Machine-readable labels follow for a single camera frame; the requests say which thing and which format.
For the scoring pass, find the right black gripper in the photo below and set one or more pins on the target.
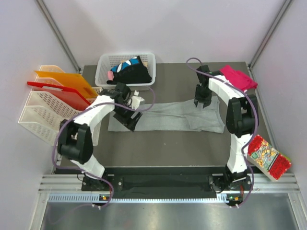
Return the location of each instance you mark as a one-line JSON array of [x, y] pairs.
[[206, 101]]

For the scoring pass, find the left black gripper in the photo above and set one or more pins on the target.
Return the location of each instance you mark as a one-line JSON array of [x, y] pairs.
[[129, 122]]

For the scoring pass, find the grey t shirt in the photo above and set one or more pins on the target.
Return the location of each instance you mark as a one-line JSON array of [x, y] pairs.
[[182, 116]]

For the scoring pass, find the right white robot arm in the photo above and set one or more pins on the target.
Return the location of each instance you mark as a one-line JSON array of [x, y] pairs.
[[241, 121]]

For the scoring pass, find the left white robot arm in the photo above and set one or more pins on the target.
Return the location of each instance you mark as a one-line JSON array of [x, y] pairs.
[[75, 135]]

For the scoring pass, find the pink folded t shirt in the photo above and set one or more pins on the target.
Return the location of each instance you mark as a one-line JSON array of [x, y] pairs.
[[239, 79]]

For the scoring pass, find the red plastic folder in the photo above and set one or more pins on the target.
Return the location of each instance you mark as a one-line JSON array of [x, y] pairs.
[[68, 95]]

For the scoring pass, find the black t shirt with print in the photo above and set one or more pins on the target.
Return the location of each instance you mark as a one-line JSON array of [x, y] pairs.
[[131, 71]]

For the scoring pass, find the white plastic laundry basket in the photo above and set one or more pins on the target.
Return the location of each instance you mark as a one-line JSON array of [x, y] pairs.
[[108, 61]]

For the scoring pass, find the orange plastic folder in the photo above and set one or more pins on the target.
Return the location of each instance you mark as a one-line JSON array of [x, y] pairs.
[[71, 80]]

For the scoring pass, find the red patterned book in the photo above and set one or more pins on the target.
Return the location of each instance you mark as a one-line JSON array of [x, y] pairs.
[[269, 160]]

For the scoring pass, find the white plastic file organizer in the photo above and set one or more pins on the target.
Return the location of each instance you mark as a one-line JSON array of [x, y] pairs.
[[43, 113]]

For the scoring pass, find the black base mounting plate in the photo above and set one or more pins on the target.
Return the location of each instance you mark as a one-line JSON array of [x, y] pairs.
[[164, 186]]

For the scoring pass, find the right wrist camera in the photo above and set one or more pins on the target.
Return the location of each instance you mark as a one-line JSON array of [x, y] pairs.
[[203, 79]]

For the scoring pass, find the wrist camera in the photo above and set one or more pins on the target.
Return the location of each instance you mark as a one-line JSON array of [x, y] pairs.
[[135, 100], [203, 79]]

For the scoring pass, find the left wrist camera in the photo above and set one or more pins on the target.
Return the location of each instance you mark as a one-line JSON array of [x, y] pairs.
[[135, 100]]

